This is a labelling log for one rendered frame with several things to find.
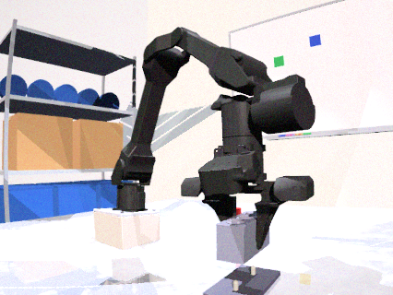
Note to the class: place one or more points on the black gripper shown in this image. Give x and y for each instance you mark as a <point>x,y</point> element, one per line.
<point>273,193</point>

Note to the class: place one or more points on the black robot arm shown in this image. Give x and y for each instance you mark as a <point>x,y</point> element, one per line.
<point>285,105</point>

